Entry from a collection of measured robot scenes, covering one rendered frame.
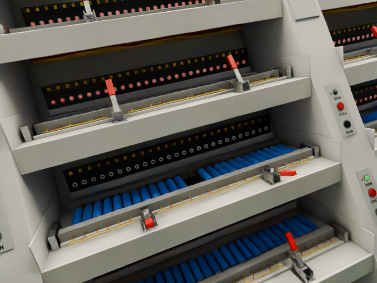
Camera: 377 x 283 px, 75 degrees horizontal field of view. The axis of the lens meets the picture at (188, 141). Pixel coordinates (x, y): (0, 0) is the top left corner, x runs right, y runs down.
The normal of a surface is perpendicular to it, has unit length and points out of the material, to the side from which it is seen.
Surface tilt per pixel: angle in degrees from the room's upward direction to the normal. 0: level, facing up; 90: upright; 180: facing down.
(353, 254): 22
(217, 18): 112
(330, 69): 90
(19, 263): 90
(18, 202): 90
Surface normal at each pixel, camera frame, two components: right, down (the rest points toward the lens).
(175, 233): 0.31, 0.22
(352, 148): 0.21, -0.15
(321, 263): -0.19, -0.94
